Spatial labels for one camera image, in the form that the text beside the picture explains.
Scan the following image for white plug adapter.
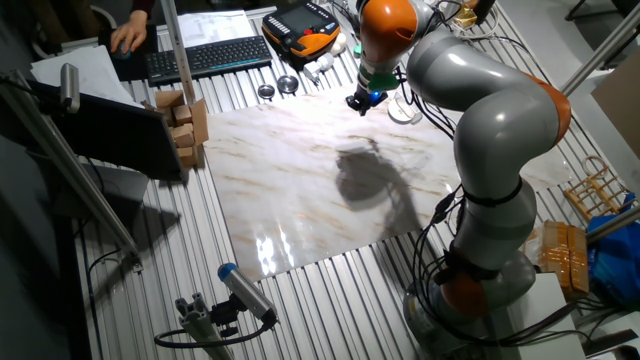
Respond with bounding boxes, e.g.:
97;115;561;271
302;52;336;84

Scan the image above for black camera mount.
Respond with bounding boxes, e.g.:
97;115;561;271
209;293;242;339

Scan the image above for marble pattern table sheet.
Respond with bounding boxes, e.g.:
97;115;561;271
202;82;574;282

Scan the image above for black keyboard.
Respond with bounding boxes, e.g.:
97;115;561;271
144;34;274;88

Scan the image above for brown cardboard sheet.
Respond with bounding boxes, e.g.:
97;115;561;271
589;49;640;162

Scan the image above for plastic wrapped brown boxes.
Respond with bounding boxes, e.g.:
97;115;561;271
527;219;592;302

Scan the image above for white cable loop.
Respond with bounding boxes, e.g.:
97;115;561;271
448;4;502;42

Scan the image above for silver camera bar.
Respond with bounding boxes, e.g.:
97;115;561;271
59;62;82;115

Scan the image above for small cardboard box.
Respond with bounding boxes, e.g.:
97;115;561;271
154;89;187;110
169;123;197;149
171;103;194;127

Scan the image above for open cardboard carton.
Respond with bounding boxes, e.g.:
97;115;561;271
141;89;211;169

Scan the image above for black strap on arm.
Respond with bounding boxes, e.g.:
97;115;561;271
433;247;502;287

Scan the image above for silver camera with blue end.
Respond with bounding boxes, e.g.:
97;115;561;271
216;262;279;324

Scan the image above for white paper stack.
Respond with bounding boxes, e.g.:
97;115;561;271
29;44;144;109

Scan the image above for black band on arm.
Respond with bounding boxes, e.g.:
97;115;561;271
461;176;524;209

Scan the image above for aluminium post with bracket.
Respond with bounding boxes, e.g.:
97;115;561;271
159;0;198;107

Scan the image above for white egg-shaped object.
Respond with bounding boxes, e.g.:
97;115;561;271
329;32;349;57

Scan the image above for large round metal dish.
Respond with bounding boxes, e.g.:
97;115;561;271
276;74;300;96

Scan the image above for black mouse pad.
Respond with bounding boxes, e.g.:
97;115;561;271
97;23;161;83

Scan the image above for black cable with inline connector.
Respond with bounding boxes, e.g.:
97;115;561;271
412;219;501;346

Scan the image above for long aluminium frame beam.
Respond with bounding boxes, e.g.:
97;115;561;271
0;68;145;274

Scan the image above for thick black cable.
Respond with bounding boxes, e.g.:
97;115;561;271
499;298;582;349

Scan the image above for printed paper sheet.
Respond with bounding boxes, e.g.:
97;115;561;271
177;9;257;49

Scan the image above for black computer mouse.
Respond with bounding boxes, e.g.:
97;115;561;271
110;42;134;62

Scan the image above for clear plastic box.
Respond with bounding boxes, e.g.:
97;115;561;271
387;91;425;127

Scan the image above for black monitor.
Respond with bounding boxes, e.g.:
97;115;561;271
24;78;187;183

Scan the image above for upright aluminium post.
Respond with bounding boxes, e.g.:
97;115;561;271
558;3;640;97

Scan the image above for orange black teach pendant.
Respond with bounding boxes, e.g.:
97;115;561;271
261;0;342;62

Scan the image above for gold metal object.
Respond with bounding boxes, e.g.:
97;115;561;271
452;3;479;30

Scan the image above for wooden dish rack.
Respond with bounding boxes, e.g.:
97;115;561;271
563;154;637;224

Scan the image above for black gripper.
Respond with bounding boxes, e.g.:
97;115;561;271
345;84;389;118

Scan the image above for short aluminium profile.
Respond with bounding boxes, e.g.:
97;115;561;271
174;292;236;360

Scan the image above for black camera cable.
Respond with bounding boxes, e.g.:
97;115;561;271
153;317;277;350

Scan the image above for black chair base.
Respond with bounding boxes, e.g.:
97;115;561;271
563;0;640;24

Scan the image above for bare person hand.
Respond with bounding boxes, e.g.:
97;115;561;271
109;9;150;55

